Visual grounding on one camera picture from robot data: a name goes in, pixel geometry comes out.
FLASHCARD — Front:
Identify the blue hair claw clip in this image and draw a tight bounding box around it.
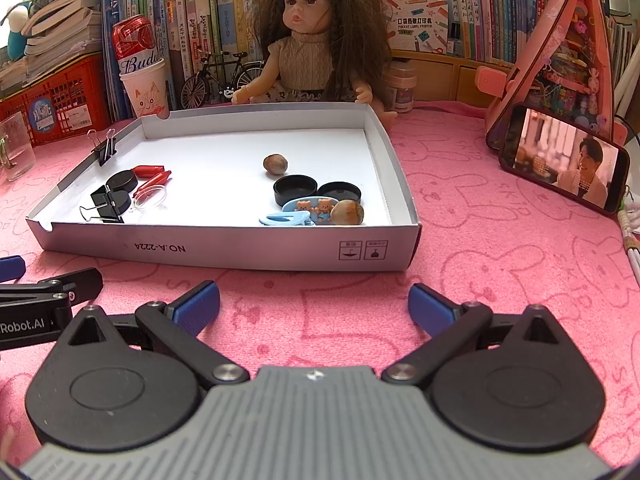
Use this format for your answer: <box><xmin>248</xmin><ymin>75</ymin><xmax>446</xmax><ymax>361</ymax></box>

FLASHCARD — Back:
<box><xmin>258</xmin><ymin>197</ymin><xmax>337</xmax><ymax>228</ymax></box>

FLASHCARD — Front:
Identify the long-haired doll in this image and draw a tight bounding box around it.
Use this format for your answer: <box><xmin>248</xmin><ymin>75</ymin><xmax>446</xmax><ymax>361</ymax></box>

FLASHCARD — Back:
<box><xmin>230</xmin><ymin>0</ymin><xmax>401</xmax><ymax>134</ymax></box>

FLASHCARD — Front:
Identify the row of upright books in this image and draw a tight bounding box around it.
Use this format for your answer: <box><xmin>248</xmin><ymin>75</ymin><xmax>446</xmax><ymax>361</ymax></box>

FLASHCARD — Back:
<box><xmin>99</xmin><ymin>0</ymin><xmax>586</xmax><ymax>124</ymax></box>

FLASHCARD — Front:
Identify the large black binder clip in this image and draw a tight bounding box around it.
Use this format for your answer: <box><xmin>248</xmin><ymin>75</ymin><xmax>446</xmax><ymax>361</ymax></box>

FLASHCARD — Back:
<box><xmin>78</xmin><ymin>184</ymin><xmax>126</xmax><ymax>225</ymax></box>

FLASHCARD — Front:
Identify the white cable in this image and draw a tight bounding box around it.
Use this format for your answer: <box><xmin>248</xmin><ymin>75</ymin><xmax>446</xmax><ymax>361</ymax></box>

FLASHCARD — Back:
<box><xmin>617</xmin><ymin>207</ymin><xmax>640</xmax><ymax>281</ymax></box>

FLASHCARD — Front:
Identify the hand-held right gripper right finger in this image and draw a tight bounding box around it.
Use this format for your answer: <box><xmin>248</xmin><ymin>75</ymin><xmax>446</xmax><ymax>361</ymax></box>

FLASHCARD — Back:
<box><xmin>381</xmin><ymin>282</ymin><xmax>576</xmax><ymax>388</ymax></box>

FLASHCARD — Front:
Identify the red beer can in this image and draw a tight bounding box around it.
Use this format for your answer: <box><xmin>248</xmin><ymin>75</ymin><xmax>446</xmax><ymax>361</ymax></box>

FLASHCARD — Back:
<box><xmin>110</xmin><ymin>14</ymin><xmax>161</xmax><ymax>77</ymax></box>

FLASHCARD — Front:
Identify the white colour-printed carton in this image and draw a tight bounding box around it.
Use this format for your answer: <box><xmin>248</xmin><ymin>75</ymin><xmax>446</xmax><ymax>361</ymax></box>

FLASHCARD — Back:
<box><xmin>378</xmin><ymin>0</ymin><xmax>450</xmax><ymax>55</ymax></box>

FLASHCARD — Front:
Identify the white cardboard box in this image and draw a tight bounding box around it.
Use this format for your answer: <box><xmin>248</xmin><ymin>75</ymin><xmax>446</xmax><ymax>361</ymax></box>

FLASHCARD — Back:
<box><xmin>24</xmin><ymin>102</ymin><xmax>422</xmax><ymax>272</ymax></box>

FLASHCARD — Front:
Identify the stack of books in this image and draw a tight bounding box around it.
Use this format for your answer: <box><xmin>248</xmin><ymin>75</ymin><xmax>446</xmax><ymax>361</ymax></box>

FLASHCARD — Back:
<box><xmin>0</xmin><ymin>0</ymin><xmax>106</xmax><ymax>96</ymax></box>

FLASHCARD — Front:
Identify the white cat print paper cup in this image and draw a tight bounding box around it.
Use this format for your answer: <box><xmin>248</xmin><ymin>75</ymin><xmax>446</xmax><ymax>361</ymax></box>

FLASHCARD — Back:
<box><xmin>118</xmin><ymin>58</ymin><xmax>174</xmax><ymax>120</ymax></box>

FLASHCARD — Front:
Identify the pink triangular pencil case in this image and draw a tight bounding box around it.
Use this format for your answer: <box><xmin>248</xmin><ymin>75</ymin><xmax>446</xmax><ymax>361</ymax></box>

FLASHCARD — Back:
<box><xmin>474</xmin><ymin>0</ymin><xmax>629</xmax><ymax>154</ymax></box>

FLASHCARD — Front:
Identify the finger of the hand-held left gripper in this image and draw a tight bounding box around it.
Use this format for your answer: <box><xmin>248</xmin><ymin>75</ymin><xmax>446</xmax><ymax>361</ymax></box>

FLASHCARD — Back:
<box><xmin>0</xmin><ymin>255</ymin><xmax>27</xmax><ymax>285</ymax></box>
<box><xmin>0</xmin><ymin>267</ymin><xmax>104</xmax><ymax>304</ymax></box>

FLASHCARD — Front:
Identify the blue and white plush toy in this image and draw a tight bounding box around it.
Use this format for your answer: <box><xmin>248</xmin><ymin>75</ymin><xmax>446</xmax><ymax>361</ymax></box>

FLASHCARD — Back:
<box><xmin>4</xmin><ymin>0</ymin><xmax>36</xmax><ymax>61</ymax></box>

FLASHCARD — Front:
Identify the black round lid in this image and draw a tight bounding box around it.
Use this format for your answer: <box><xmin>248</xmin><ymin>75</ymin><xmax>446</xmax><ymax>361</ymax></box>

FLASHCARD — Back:
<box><xmin>317</xmin><ymin>181</ymin><xmax>363</xmax><ymax>205</ymax></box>
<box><xmin>273</xmin><ymin>174</ymin><xmax>319</xmax><ymax>208</ymax></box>

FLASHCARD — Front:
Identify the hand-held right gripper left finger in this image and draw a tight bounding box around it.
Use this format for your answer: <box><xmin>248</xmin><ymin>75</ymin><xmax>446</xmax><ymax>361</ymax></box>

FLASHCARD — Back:
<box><xmin>65</xmin><ymin>280</ymin><xmax>251</xmax><ymax>389</ymax></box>

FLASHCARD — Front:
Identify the brown hazelnut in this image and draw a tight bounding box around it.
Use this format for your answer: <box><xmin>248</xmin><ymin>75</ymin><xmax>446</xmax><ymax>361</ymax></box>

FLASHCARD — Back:
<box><xmin>329</xmin><ymin>199</ymin><xmax>366</xmax><ymax>227</ymax></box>
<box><xmin>262</xmin><ymin>153</ymin><xmax>290</xmax><ymax>177</ymax></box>

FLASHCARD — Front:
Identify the small black binder clip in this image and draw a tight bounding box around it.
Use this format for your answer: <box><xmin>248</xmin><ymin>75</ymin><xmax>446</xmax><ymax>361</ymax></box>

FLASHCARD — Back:
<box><xmin>86</xmin><ymin>128</ymin><xmax>119</xmax><ymax>167</ymax></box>

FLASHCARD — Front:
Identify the black smartphone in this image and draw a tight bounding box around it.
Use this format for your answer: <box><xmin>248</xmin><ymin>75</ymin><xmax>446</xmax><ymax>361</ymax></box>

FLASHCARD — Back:
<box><xmin>498</xmin><ymin>102</ymin><xmax>631</xmax><ymax>214</ymax></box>

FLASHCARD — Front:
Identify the wooden desk shelf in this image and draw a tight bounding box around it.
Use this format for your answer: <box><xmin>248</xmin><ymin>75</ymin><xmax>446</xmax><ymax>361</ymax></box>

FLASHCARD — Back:
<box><xmin>389</xmin><ymin>48</ymin><xmax>516</xmax><ymax>109</ymax></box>

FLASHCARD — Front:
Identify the small brown jar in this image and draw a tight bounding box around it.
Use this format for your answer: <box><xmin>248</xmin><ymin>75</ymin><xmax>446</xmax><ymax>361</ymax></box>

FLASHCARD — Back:
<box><xmin>382</xmin><ymin>58</ymin><xmax>417</xmax><ymax>114</ymax></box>

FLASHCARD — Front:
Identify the large red plastic basket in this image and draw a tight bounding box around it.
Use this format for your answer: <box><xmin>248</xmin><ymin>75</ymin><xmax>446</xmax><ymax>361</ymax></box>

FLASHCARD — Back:
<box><xmin>0</xmin><ymin>52</ymin><xmax>114</xmax><ymax>149</ymax></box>

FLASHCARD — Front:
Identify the pink bunny print cloth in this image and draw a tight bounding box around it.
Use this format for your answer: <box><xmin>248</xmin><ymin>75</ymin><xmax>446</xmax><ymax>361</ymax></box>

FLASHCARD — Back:
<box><xmin>0</xmin><ymin>99</ymin><xmax>640</xmax><ymax>461</ymax></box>

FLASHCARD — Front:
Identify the black miniature bicycle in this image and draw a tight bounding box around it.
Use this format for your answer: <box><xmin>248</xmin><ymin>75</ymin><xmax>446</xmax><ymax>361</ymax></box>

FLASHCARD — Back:
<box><xmin>179</xmin><ymin>49</ymin><xmax>266</xmax><ymax>110</ymax></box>

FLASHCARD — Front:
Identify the clear glass cup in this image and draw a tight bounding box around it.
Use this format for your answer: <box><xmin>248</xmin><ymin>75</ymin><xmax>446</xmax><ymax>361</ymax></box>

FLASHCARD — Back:
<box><xmin>0</xmin><ymin>111</ymin><xmax>36</xmax><ymax>183</ymax></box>

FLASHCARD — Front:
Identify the clear round dish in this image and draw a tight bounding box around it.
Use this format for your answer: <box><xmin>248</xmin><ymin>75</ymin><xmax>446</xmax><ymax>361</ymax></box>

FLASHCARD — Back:
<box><xmin>129</xmin><ymin>184</ymin><xmax>169</xmax><ymax>213</ymax></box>

